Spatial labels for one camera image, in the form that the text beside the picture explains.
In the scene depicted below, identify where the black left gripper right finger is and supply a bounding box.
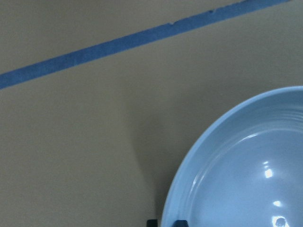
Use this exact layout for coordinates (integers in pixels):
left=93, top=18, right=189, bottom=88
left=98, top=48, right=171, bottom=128
left=173, top=220, right=188, bottom=227

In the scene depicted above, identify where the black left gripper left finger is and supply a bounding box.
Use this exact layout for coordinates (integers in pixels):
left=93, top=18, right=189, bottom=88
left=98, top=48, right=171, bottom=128
left=146, top=219, right=158, bottom=227

